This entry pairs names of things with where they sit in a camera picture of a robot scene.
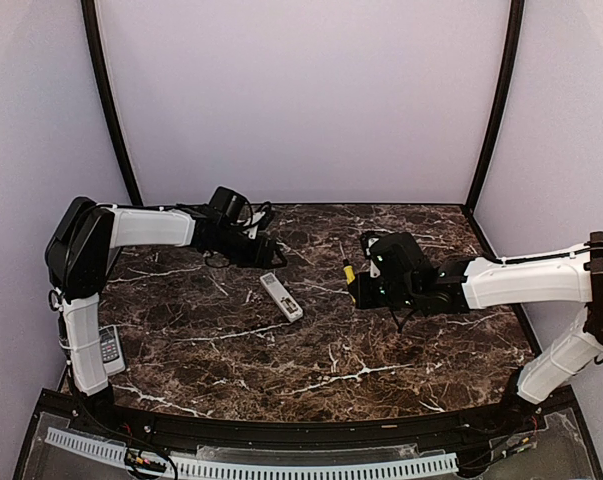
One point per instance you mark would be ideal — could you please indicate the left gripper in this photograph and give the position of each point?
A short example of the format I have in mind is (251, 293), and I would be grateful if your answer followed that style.
(259, 259)

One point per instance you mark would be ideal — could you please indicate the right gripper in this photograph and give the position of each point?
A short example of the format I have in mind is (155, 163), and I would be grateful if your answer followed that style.
(362, 295)

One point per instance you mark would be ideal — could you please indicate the yellow handled screwdriver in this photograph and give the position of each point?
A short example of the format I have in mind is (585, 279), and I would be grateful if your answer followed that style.
(347, 267)

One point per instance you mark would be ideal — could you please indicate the white remote control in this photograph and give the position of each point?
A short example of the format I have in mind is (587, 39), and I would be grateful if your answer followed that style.
(281, 296)

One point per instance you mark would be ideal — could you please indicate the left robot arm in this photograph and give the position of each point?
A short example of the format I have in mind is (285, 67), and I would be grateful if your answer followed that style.
(77, 257)

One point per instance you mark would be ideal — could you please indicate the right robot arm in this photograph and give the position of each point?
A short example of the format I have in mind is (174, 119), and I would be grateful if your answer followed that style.
(402, 277)

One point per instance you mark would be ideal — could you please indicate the grey remote control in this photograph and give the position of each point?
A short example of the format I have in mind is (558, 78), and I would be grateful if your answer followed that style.
(111, 350)

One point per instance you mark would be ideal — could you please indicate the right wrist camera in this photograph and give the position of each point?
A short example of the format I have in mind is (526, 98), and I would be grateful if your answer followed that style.
(367, 239)

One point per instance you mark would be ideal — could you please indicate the white slotted cable duct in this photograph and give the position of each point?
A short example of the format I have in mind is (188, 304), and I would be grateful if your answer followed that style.
(227, 463)

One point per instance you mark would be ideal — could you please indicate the black front rail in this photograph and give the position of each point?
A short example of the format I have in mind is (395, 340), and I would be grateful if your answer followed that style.
(467, 430)

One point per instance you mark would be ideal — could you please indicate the left black frame post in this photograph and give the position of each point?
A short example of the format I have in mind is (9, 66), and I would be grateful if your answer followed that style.
(106, 97)

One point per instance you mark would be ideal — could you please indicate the black frame post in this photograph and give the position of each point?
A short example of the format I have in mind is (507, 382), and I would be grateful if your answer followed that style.
(106, 97)
(507, 65)

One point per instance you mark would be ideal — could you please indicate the right black frame post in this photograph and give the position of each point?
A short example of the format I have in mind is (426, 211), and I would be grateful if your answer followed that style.
(507, 65)

